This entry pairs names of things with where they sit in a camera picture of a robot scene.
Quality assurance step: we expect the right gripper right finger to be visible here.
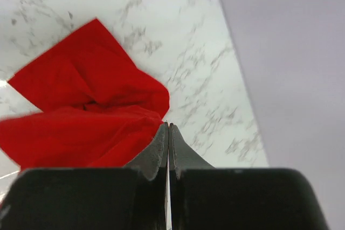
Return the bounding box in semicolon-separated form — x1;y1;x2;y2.
168;124;328;230

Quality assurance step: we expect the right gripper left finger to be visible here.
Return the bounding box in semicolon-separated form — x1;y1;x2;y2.
1;123;169;229

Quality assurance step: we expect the red t-shirt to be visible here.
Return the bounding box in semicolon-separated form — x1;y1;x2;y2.
1;19;170;170

